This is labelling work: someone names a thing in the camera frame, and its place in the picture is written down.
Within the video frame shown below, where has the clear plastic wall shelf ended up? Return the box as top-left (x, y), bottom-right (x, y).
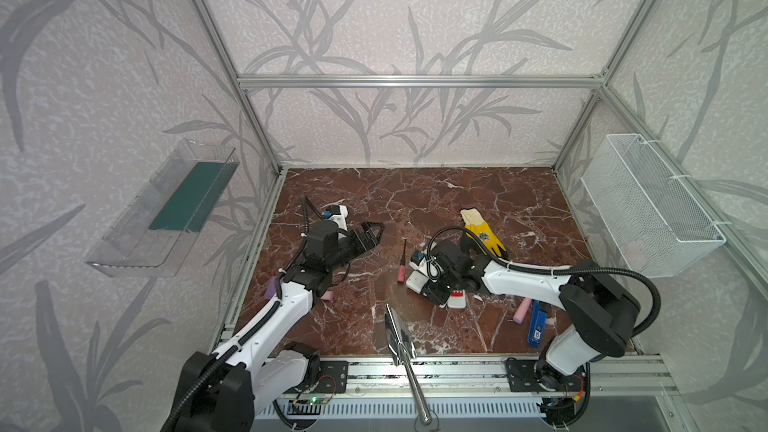
top-left (85, 139), bottom-right (240, 278)

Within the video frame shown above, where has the blue lighter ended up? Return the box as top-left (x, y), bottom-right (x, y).
top-left (527, 301), bottom-right (549, 348)

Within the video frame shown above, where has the purple object left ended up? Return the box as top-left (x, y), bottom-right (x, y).
top-left (263, 276), bottom-right (281, 301)

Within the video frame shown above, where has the metal camera pole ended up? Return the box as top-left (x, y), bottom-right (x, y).
top-left (385, 304), bottom-right (433, 426)

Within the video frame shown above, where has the pink cylinder right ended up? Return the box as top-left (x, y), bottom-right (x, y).
top-left (513, 298), bottom-right (532, 324)

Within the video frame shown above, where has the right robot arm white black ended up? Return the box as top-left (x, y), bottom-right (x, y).
top-left (410, 240), bottom-right (661, 388)

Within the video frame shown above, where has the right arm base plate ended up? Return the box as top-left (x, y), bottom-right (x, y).
top-left (504, 357), bottom-right (589, 395)

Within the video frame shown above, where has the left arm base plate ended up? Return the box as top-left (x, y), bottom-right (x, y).
top-left (297, 360), bottom-right (350, 394)

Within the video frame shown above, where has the red white remote control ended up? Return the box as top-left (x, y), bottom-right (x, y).
top-left (446, 290), bottom-right (467, 310)

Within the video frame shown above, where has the red handled screwdriver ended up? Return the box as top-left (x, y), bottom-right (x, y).
top-left (397, 238), bottom-right (407, 285)

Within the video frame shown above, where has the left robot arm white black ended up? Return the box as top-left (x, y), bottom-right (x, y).
top-left (161, 219), bottom-right (385, 431)

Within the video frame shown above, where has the white wire basket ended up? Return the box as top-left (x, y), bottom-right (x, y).
top-left (581, 134), bottom-right (726, 278)

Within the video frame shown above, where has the yellow work glove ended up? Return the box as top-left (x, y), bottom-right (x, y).
top-left (460, 208), bottom-right (509, 260)

